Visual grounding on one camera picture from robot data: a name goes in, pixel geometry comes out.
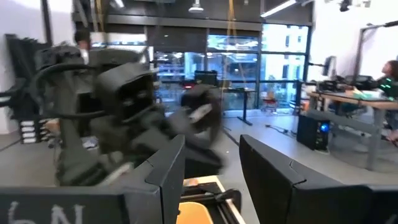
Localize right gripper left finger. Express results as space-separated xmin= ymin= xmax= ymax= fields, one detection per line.
xmin=0 ymin=134 xmax=187 ymax=224

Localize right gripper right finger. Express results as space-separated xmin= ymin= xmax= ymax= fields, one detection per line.
xmin=238 ymin=134 xmax=398 ymax=224

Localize black computer tower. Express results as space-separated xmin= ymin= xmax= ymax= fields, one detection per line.
xmin=296 ymin=114 xmax=331 ymax=152

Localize yellow plastic bin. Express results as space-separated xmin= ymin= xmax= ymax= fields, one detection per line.
xmin=175 ymin=201 xmax=215 ymax=224

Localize red chair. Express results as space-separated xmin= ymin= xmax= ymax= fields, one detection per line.
xmin=260 ymin=91 xmax=280 ymax=115

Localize person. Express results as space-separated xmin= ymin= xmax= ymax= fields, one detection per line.
xmin=377 ymin=60 xmax=398 ymax=142
xmin=73 ymin=27 xmax=91 ymax=65

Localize small black desk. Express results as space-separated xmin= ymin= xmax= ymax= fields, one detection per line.
xmin=221 ymin=86 xmax=256 ymax=127

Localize black stacked equipment rack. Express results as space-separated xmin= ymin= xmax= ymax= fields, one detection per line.
xmin=4 ymin=33 xmax=47 ymax=146

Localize wooden top grey desk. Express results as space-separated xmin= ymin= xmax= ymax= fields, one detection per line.
xmin=306 ymin=90 xmax=398 ymax=171

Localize black monitor on stand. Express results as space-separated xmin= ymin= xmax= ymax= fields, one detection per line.
xmin=194 ymin=70 xmax=219 ymax=88

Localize computer monitor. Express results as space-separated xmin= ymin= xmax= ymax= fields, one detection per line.
xmin=322 ymin=55 xmax=338 ymax=78

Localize white pendant lamp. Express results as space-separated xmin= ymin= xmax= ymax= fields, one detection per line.
xmin=188 ymin=0 xmax=205 ymax=14

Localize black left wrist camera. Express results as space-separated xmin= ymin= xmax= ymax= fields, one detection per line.
xmin=94 ymin=63 xmax=156 ymax=123

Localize black rounded bracket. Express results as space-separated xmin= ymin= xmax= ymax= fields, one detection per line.
xmin=214 ymin=188 xmax=243 ymax=214

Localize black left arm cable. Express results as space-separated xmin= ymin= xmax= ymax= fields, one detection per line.
xmin=30 ymin=62 xmax=107 ymax=121

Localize yellow hanging cable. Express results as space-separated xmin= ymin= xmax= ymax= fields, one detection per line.
xmin=223 ymin=0 xmax=249 ymax=91

